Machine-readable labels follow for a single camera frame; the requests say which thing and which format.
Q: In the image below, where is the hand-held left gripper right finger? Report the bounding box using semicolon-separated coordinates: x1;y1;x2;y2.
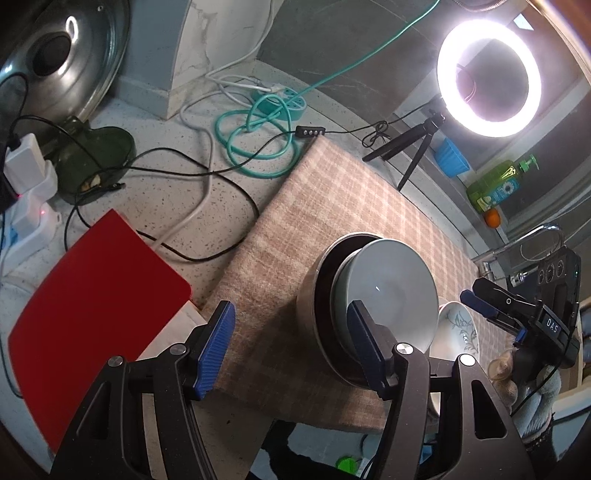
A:
347;300;539;480

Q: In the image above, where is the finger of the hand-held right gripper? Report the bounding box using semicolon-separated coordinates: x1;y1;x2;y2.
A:
472;277;542;319
460;290;529;346

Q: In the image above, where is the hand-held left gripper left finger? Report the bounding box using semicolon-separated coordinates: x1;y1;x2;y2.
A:
51;300;237;480

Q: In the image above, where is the white leaf print plate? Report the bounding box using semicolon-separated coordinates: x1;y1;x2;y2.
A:
436;301;481;365

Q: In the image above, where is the large stainless steel bowl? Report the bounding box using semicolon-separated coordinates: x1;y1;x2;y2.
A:
298;233;432;387

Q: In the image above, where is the plain white ceramic bowl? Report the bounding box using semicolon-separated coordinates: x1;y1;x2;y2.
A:
331;237;439;360

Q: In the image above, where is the person's right forearm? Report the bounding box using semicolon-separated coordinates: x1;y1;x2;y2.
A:
508;360;563;446

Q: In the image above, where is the person's right hand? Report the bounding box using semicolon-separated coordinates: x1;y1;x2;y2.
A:
488;348;526;394

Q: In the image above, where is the white flat board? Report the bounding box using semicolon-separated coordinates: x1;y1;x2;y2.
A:
136;300;219;363

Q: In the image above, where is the chrome faucet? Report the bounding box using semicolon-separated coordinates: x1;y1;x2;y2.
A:
478;223;565;283

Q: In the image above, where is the green dish soap bottle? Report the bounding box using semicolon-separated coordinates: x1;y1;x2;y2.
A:
466;154;540;213

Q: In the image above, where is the red cutting board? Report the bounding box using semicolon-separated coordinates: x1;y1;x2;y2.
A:
7;209;193;455

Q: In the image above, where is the blue ribbed cup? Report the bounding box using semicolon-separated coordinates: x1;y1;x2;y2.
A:
434;137;470;177

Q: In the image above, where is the beige plaid cloth mat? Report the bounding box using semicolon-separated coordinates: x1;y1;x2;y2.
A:
201;137;522;435

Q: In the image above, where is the white power strip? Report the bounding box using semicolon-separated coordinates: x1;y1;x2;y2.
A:
0;168;63;280

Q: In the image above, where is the dark green glass dish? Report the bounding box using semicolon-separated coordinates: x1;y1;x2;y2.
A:
51;126;136;205

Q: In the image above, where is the round teal power strip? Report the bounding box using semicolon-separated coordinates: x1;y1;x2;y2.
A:
252;87;308;118

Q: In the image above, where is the white power adapter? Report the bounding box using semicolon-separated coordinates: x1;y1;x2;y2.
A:
4;134;46;195

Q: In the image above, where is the steel pot lid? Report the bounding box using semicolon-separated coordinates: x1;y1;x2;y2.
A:
0;0;133;126

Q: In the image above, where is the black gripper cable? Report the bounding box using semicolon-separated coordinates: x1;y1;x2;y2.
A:
512;362;560;412

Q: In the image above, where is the black charger cable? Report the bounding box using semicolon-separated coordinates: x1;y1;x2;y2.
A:
0;74;301;263

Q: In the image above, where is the teal power cable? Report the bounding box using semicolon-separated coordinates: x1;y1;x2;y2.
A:
216;0;441;181

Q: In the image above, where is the white ring light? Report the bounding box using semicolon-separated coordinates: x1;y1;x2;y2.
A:
436;21;542;138

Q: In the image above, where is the black ring light cable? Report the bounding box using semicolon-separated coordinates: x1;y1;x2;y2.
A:
318;99;446;149

